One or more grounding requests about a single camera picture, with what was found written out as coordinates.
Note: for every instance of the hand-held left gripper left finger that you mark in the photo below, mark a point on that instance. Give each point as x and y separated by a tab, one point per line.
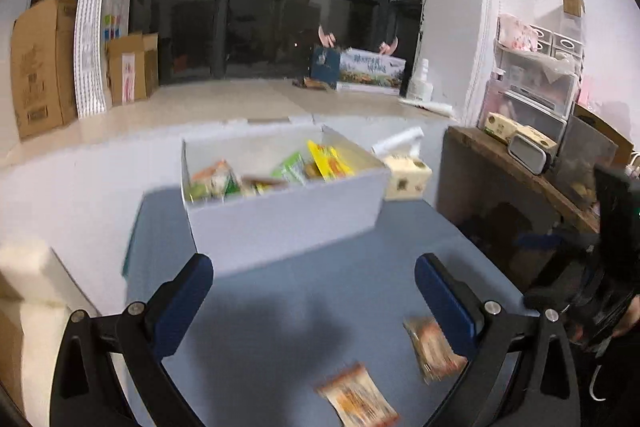
182	302

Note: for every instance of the pink hair clip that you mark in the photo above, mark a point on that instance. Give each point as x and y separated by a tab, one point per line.
327	37
387	47

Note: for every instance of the polka dot paper bag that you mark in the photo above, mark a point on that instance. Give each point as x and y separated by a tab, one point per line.
90	52

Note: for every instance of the dark wooden side table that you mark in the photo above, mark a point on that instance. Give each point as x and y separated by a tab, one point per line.
485	187

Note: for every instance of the white drawer organizer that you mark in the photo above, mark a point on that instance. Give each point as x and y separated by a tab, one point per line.
540	77

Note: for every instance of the small cardboard wall holder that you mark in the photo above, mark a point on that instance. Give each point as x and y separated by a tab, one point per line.
572	1

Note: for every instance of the large cardboard box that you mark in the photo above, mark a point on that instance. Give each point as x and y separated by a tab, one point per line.
42	67

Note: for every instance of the white paper bag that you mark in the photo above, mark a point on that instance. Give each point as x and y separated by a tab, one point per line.
116	9

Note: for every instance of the small yellow tissue pack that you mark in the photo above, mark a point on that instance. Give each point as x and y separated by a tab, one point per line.
537	139
502	127

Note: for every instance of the yellow sunflower snack packet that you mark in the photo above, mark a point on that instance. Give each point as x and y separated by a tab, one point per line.
329	161

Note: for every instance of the beige cushioned seat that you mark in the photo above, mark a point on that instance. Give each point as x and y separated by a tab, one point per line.
35	287

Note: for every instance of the beige illustrated snack packet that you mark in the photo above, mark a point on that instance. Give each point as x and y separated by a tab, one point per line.
214	176

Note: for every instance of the small green snack packet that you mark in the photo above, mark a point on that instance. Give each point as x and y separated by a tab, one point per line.
292	167

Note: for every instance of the white cardboard box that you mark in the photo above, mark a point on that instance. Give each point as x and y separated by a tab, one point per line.
285	227

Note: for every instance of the white plastic bottle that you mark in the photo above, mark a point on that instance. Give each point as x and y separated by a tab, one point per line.
420	82

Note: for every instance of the printed tissue box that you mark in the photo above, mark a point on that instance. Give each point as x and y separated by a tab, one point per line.
357	69

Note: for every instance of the brown wrapper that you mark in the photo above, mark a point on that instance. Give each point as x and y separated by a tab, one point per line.
312	83

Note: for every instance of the person's right hand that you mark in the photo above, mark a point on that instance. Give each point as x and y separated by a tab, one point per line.
627	324

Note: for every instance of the clear plastic container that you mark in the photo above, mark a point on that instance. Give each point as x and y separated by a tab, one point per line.
585	167

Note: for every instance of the orange snack packet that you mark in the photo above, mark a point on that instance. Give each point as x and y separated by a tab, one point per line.
434	349
357	397

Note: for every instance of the small cardboard box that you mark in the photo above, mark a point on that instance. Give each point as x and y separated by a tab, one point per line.
132	69

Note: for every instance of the white tube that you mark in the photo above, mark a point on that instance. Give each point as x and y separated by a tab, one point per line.
427	105

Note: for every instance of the pink floral pouch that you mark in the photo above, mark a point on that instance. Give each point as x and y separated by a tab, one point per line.
517	32

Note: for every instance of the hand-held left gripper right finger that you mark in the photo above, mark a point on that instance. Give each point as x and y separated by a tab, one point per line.
445	307

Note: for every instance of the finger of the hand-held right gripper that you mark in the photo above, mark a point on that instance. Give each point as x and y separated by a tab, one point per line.
542	241
550	289

